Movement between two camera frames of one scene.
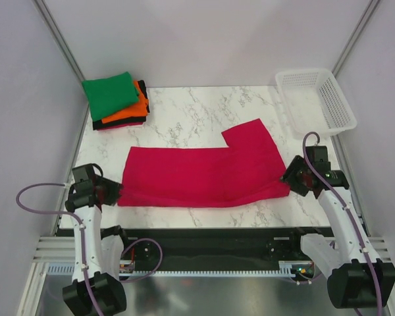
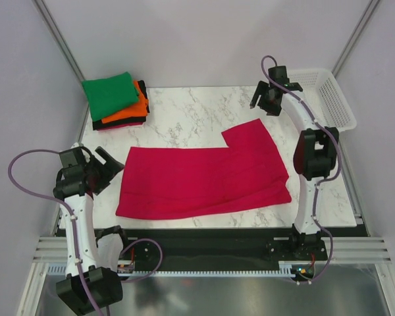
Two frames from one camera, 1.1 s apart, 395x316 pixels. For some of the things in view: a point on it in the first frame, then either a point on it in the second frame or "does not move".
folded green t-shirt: (110, 95) does not move
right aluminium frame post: (363, 20) does not move
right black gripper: (288, 176) -> (273, 110)
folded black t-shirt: (99, 124) does not move
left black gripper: (114, 189) -> (110, 168)
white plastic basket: (315, 102) does not move
